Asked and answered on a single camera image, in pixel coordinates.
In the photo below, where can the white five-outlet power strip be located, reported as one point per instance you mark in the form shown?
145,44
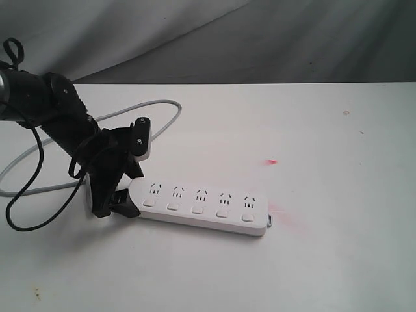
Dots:
222,209

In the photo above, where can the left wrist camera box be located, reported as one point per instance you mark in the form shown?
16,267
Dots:
140,141

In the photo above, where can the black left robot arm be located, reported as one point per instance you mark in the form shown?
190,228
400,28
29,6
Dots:
52,103

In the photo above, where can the grey backdrop cloth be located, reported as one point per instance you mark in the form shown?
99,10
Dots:
172,42

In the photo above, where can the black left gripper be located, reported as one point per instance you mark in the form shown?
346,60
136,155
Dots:
112,162

